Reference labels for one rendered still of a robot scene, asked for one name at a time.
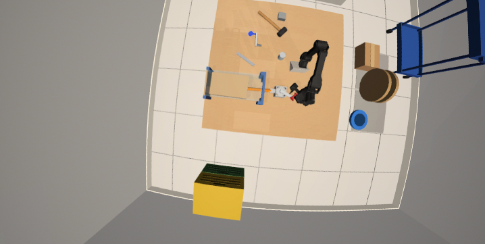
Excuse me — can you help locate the grey cylinder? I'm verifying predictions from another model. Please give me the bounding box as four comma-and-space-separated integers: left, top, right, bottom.
278, 52, 286, 61

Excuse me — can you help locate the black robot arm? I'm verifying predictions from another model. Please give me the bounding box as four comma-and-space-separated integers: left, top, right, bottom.
294, 40, 329, 105

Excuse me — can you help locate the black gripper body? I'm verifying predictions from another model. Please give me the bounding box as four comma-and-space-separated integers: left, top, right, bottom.
290, 83, 308, 106

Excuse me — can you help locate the black-headed mallet with wooden handle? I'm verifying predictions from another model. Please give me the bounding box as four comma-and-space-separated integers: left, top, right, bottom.
258, 11, 287, 37

